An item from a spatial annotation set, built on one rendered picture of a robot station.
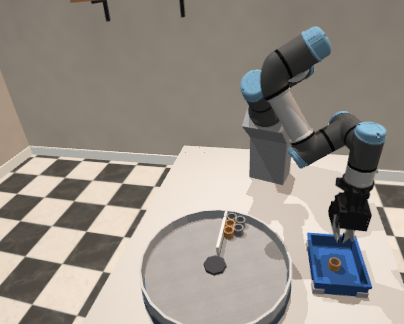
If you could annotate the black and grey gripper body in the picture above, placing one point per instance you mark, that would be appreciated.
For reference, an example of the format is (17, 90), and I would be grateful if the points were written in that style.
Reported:
(353, 218)

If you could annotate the bronze bushing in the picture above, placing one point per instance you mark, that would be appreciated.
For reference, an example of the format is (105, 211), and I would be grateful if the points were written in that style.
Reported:
(228, 232)
(229, 222)
(335, 267)

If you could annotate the grey round turntable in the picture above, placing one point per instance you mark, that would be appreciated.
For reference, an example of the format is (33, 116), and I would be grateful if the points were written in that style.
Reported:
(189, 287)

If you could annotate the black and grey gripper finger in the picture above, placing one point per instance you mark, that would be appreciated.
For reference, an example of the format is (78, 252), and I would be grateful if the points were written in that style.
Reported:
(351, 234)
(332, 216)

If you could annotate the grey metal bushing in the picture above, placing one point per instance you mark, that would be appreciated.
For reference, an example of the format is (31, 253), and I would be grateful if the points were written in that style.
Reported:
(240, 220)
(231, 216)
(238, 230)

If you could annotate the blue open-top crate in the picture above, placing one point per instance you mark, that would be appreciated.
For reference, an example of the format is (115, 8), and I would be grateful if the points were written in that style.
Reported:
(352, 269)

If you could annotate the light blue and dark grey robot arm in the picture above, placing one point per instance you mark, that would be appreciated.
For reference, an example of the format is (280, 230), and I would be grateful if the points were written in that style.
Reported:
(268, 94)

